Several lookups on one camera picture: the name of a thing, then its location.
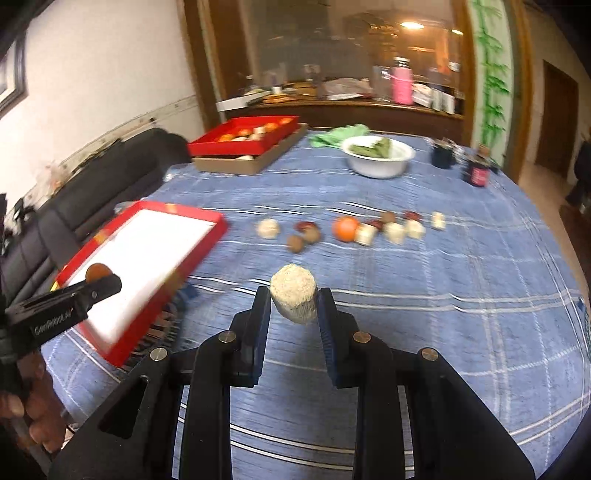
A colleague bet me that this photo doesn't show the glass pitcher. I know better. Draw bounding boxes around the glass pitcher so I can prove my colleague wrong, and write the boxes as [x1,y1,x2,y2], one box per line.
[372,65,393,102]

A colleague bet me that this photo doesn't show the blue plaid tablecloth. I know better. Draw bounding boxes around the blue plaid tablecloth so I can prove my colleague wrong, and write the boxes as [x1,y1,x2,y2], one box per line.
[40,131,591,478]

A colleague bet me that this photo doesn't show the left hand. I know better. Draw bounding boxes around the left hand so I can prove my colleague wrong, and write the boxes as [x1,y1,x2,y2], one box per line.
[1,351,66,453]

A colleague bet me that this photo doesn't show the light green cloth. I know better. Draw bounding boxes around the light green cloth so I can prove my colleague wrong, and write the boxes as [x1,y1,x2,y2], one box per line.
[310,124,370,149]

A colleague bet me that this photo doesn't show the beige cake cube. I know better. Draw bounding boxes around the beige cake cube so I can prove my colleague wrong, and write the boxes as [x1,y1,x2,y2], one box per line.
[355,223,379,247]

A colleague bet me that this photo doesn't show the black leather sofa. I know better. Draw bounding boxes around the black leather sofa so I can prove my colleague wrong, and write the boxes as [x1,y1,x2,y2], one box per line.
[1,128,190,306]

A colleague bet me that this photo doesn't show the pink thermos bottle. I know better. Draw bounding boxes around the pink thermos bottle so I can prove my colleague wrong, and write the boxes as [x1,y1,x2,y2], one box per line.
[392,57,414,105]

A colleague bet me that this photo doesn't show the dark jar red label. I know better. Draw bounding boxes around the dark jar red label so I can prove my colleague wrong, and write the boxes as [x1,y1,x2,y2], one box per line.
[463,145,491,188]

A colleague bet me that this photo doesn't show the white bowl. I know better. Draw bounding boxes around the white bowl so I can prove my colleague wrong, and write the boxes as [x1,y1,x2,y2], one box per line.
[341,135,416,179]

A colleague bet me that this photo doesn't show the small orange mandarin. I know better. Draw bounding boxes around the small orange mandarin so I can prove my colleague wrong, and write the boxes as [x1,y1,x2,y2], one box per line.
[85,263,112,283]

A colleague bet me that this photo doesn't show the picture frame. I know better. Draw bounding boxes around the picture frame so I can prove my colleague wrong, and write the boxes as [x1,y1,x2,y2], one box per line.
[0,32,27,118]

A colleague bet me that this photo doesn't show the red tray white inside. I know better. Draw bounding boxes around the red tray white inside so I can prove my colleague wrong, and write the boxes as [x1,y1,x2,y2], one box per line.
[54,200,228,367]

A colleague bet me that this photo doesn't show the beige rice cake cylinder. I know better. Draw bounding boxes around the beige rice cake cylinder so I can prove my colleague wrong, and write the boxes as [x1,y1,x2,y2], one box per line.
[270,264,318,325]

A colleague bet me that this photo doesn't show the beige cake piece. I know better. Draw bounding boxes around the beige cake piece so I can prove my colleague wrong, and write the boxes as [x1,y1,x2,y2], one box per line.
[383,222,406,245]
[431,211,446,231]
[256,218,280,239]
[406,220,426,240]

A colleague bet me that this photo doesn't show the red box with fruits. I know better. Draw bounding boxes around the red box with fruits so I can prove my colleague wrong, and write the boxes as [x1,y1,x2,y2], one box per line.
[187,115,300,157]

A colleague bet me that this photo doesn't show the brown longan fruit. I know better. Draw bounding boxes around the brown longan fruit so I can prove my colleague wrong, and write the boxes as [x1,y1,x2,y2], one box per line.
[287,235,305,253]

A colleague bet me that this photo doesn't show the black cup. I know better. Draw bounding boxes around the black cup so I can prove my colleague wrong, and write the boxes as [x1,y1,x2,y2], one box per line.
[431,139,456,169]

